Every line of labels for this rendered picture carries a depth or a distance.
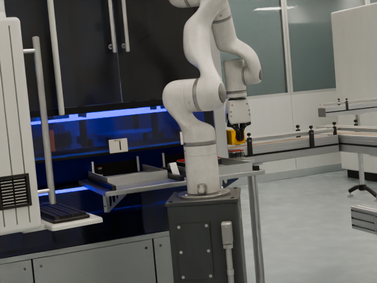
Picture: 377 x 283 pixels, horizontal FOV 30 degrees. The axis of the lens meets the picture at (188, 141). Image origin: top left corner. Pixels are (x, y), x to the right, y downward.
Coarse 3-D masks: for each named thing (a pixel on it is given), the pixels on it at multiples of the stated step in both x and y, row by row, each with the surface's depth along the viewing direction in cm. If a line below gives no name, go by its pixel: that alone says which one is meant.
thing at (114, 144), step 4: (112, 140) 313; (116, 140) 314; (120, 140) 315; (124, 140) 315; (112, 144) 313; (116, 144) 314; (124, 144) 315; (112, 148) 313; (116, 148) 314; (124, 148) 315; (112, 152) 313; (116, 152) 314
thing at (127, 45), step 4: (124, 0) 306; (124, 4) 306; (124, 8) 306; (124, 12) 307; (124, 16) 307; (124, 20) 307; (124, 24) 307; (124, 28) 307; (124, 32) 308; (124, 36) 308; (128, 36) 308; (128, 40) 308; (124, 44) 311; (128, 44) 308; (128, 48) 308
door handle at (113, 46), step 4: (108, 0) 304; (108, 4) 304; (108, 8) 305; (112, 8) 305; (112, 12) 305; (112, 16) 305; (112, 20) 305; (112, 24) 305; (112, 28) 305; (112, 32) 305; (112, 36) 305; (112, 40) 305; (112, 44) 306; (112, 48) 306; (116, 48) 306; (116, 52) 307
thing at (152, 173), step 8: (144, 168) 324; (152, 168) 313; (160, 168) 303; (96, 176) 303; (104, 176) 320; (112, 176) 317; (120, 176) 288; (128, 176) 290; (136, 176) 291; (144, 176) 292; (152, 176) 293; (160, 176) 295; (120, 184) 289
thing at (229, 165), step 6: (222, 162) 325; (228, 162) 319; (234, 162) 313; (240, 162) 307; (246, 162) 301; (180, 168) 304; (222, 168) 292; (228, 168) 293; (234, 168) 294; (240, 168) 295; (246, 168) 296; (222, 174) 292
